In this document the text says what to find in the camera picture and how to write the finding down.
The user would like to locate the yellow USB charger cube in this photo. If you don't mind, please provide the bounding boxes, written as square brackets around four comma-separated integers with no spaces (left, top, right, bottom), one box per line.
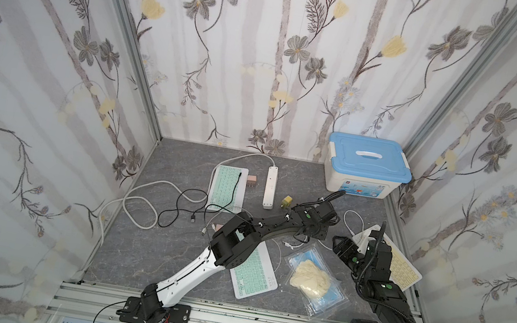
[280,195,293,209]

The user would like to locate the yellow wireless keyboard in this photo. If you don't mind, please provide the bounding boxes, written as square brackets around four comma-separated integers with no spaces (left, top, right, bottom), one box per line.
[344,220,430,295]

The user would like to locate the white power strip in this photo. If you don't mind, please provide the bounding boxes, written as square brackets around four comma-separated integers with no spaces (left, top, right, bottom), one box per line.
[262,166,279,210]

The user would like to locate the green keyboard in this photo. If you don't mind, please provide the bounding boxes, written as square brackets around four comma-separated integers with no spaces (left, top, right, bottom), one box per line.
[207,165,248,213]
[230,240,282,300]

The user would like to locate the pink USB charger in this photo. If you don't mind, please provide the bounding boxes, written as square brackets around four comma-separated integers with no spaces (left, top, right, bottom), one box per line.
[246,175,257,187]

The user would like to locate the white USB cable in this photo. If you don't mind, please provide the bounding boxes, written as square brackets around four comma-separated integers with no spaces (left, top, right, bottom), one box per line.
[197,201,291,275]

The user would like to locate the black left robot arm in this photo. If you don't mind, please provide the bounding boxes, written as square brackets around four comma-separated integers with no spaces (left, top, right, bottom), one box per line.
[116,190,345,323]

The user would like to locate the bag of gloves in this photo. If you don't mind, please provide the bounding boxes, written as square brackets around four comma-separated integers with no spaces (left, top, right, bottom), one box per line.
[285,244,351,319]

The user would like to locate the blue lid storage box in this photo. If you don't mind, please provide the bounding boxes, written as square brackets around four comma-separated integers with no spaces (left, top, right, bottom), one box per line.
[324,132,412,199]

